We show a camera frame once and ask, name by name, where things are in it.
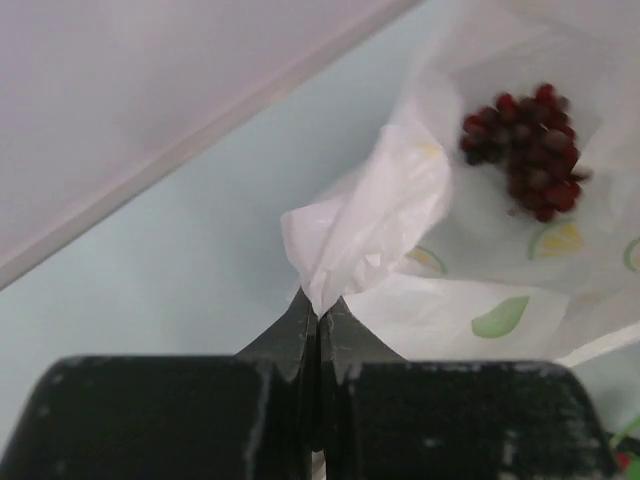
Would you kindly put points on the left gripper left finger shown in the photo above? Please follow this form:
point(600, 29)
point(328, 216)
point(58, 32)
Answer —
point(244, 416)

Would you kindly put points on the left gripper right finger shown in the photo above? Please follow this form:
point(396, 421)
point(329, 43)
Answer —
point(384, 417)

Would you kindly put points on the white printed plastic bag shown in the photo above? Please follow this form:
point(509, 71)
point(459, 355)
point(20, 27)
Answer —
point(445, 259)

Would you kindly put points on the red fake dragon fruit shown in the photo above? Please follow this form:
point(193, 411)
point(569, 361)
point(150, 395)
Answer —
point(625, 445)

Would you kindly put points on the dark red fake grapes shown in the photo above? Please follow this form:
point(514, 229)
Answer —
point(531, 139)

